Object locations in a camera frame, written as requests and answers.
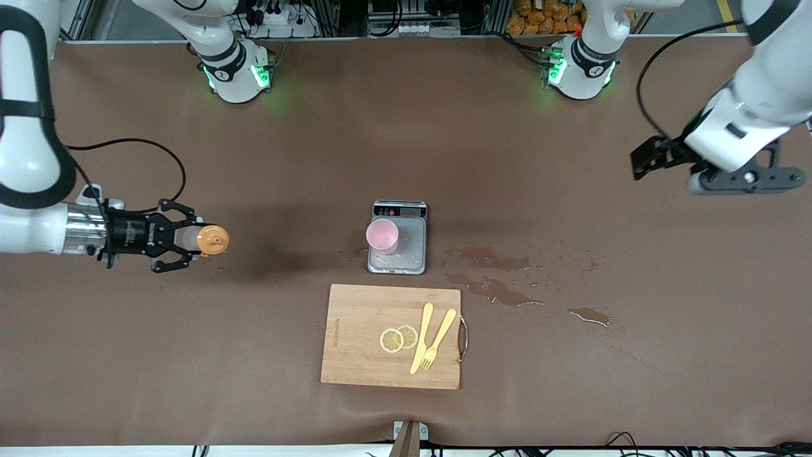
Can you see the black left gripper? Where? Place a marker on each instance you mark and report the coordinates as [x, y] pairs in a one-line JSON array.
[[671, 153]]

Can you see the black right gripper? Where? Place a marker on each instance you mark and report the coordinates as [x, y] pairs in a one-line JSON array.
[[130, 236]]

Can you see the translucent sauce bottle orange cap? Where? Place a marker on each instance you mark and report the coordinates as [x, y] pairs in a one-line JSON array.
[[212, 240]]

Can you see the pink plastic cup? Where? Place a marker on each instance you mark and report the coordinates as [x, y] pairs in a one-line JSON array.
[[382, 238]]

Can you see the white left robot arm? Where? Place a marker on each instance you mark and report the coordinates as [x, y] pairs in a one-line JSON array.
[[761, 95]]

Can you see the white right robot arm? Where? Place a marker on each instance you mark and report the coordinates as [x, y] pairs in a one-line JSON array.
[[25, 158]]

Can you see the brown table mat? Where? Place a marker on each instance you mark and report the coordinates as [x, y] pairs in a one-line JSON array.
[[190, 355]]

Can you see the orange bread rolls bag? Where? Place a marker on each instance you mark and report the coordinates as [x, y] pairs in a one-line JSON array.
[[539, 16]]

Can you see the silver digital kitchen scale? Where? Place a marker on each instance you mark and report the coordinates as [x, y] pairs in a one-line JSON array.
[[412, 251]]

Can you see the lemon slice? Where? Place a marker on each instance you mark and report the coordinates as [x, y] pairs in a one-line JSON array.
[[391, 341], [409, 335]]

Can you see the white power strip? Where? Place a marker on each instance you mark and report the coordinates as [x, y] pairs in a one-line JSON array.
[[279, 19]]

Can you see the yellow plastic knife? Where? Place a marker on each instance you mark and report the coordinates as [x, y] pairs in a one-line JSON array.
[[423, 330]]

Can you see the yellow plastic fork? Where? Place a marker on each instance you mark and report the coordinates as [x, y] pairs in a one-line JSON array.
[[441, 333]]

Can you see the metal table edge bracket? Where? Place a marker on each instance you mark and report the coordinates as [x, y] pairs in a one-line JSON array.
[[410, 433]]

